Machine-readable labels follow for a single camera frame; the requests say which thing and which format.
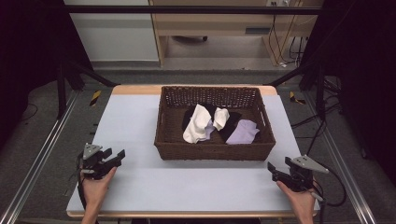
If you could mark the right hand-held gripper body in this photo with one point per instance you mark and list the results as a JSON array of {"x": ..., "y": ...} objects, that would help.
[{"x": 297, "y": 177}]

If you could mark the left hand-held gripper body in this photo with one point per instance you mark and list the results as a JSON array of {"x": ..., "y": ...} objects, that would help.
[{"x": 93, "y": 163}]

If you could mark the person's left hand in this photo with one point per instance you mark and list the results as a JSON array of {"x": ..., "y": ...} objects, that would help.
[{"x": 96, "y": 186}]

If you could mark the person's right hand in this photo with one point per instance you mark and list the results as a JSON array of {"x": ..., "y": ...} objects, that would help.
[{"x": 300, "y": 200}]

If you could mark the pale grey table mat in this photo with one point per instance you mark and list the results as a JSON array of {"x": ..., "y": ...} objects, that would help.
[{"x": 140, "y": 180}]

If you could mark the flat purple sock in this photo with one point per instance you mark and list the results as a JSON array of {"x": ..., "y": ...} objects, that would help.
[{"x": 244, "y": 133}]

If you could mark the brown wicker basket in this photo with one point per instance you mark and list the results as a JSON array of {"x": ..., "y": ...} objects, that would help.
[{"x": 174, "y": 146}]

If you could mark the yellow black tape strip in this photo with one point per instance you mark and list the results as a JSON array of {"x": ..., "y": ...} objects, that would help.
[
  {"x": 294, "y": 98},
  {"x": 95, "y": 98}
]

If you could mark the black sock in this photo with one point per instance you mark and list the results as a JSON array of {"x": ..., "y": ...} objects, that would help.
[
  {"x": 230, "y": 126},
  {"x": 187, "y": 116}
]

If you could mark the small white sock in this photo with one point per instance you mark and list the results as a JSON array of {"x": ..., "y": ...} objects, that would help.
[{"x": 220, "y": 118}]

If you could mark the crumpled purple sock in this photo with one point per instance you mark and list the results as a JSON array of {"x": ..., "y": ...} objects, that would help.
[{"x": 209, "y": 130}]

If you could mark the black stand leg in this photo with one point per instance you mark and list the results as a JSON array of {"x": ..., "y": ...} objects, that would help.
[
  {"x": 299, "y": 71},
  {"x": 90, "y": 74}
]

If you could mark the large white sock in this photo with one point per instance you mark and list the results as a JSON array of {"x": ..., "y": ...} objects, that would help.
[{"x": 196, "y": 127}]

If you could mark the white cabinet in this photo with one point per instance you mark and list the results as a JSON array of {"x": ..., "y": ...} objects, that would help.
[{"x": 115, "y": 37}]

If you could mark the black curtain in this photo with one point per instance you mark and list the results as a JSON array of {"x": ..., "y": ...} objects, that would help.
[
  {"x": 364, "y": 62},
  {"x": 28, "y": 46}
]

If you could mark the wooden desk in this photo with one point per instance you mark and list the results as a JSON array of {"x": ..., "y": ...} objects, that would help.
[{"x": 218, "y": 25}]

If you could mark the metal floor rail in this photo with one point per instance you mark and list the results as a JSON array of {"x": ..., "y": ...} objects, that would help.
[
  {"x": 37, "y": 161},
  {"x": 345, "y": 168}
]

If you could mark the black horizontal frame bar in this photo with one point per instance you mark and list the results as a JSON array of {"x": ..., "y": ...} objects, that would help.
[{"x": 186, "y": 9}]

